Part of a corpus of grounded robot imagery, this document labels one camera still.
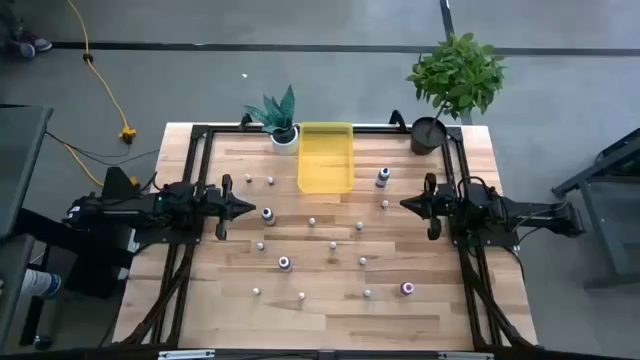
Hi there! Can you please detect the person's shoe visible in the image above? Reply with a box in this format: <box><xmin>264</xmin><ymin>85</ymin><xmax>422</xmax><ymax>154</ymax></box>
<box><xmin>7</xmin><ymin>38</ymin><xmax>37</xmax><ymax>60</ymax></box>
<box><xmin>19</xmin><ymin>30</ymin><xmax>54</xmax><ymax>53</ymax></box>

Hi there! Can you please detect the snake plant in white pot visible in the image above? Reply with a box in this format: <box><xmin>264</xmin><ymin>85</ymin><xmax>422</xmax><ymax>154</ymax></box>
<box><xmin>243</xmin><ymin>83</ymin><xmax>301</xmax><ymax>156</ymax></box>

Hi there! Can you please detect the person's leg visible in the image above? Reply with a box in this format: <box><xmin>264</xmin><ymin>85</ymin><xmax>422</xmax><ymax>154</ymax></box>
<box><xmin>0</xmin><ymin>0</ymin><xmax>26</xmax><ymax>39</ymax></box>

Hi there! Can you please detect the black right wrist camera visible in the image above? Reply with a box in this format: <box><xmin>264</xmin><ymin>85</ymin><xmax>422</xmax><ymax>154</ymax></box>
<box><xmin>458</xmin><ymin>180</ymin><xmax>496</xmax><ymax>214</ymax></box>

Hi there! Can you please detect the silver metal bracket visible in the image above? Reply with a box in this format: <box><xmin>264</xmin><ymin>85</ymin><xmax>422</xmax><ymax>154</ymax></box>
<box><xmin>437</xmin><ymin>351</ymin><xmax>495</xmax><ymax>360</ymax></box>
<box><xmin>157</xmin><ymin>349</ymin><xmax>217</xmax><ymax>360</ymax></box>

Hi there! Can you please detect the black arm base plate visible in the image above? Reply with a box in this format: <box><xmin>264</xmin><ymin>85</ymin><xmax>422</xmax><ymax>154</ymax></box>
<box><xmin>449</xmin><ymin>219</ymin><xmax>521</xmax><ymax>250</ymax></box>
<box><xmin>132</xmin><ymin>227</ymin><xmax>204</xmax><ymax>246</ymax></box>

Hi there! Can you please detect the yellow translucent plastic tray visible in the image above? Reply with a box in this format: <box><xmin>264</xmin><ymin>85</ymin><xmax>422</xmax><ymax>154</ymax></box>
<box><xmin>297</xmin><ymin>121</ymin><xmax>356</xmax><ymax>195</ymax></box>

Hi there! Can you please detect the white object with blue rim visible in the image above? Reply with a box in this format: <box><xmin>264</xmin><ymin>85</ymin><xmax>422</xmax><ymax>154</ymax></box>
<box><xmin>19</xmin><ymin>268</ymin><xmax>63</xmax><ymax>300</ymax></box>

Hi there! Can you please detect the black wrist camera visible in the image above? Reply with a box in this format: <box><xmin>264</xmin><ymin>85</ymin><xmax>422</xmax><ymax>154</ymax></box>
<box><xmin>164</xmin><ymin>181</ymin><xmax>200</xmax><ymax>211</ymax></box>
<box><xmin>458</xmin><ymin>180</ymin><xmax>496</xmax><ymax>214</ymax></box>

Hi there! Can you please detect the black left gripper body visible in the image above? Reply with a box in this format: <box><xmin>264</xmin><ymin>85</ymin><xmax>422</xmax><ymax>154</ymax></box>
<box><xmin>201</xmin><ymin>173</ymin><xmax>235</xmax><ymax>241</ymax></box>

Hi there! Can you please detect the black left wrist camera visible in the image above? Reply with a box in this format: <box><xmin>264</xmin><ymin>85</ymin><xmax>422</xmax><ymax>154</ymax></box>
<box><xmin>164</xmin><ymin>181</ymin><xmax>200</xmax><ymax>211</ymax></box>

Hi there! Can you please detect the black stand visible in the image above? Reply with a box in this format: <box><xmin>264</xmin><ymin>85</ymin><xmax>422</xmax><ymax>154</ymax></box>
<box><xmin>12</xmin><ymin>166</ymin><xmax>144</xmax><ymax>301</ymax></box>

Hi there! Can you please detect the black aluminium extrusion frame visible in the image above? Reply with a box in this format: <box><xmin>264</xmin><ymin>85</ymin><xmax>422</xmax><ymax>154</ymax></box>
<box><xmin>113</xmin><ymin>122</ymin><xmax>540</xmax><ymax>351</ymax></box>

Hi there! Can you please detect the dark grey desk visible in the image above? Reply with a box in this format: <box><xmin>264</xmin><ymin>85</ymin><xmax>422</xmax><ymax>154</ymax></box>
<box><xmin>0</xmin><ymin>103</ymin><xmax>55</xmax><ymax>241</ymax></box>
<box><xmin>0</xmin><ymin>232</ymin><xmax>37</xmax><ymax>351</ymax></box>

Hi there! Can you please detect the black floor cable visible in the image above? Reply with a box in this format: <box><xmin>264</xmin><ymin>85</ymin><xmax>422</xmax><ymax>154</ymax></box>
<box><xmin>43</xmin><ymin>130</ymin><xmax>162</xmax><ymax>167</ymax></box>

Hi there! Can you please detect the dark grey cart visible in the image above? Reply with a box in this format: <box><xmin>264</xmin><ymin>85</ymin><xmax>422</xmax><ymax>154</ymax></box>
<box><xmin>551</xmin><ymin>127</ymin><xmax>640</xmax><ymax>292</ymax></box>

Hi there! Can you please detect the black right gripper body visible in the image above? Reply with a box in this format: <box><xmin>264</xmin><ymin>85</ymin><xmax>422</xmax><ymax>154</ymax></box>
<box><xmin>423</xmin><ymin>173</ymin><xmax>456</xmax><ymax>241</ymax></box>

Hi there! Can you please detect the yellow extension cord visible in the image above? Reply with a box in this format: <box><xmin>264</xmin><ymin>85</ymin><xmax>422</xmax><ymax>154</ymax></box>
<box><xmin>65</xmin><ymin>0</ymin><xmax>142</xmax><ymax>189</ymax></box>

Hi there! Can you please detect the leafy tree in black pot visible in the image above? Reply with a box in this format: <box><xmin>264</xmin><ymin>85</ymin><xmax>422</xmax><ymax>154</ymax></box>
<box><xmin>405</xmin><ymin>32</ymin><xmax>507</xmax><ymax>156</ymax></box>

